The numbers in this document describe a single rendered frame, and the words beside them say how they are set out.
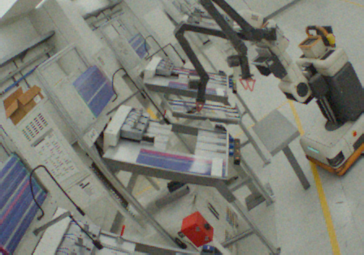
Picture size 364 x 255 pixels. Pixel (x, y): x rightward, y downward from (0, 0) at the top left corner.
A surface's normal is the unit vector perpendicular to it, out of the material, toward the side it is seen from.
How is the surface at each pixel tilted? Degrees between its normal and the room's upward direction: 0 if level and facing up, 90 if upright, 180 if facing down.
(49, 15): 90
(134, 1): 90
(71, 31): 90
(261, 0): 90
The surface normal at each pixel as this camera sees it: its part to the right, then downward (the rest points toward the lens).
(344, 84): 0.20, 0.15
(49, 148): -0.10, 0.32
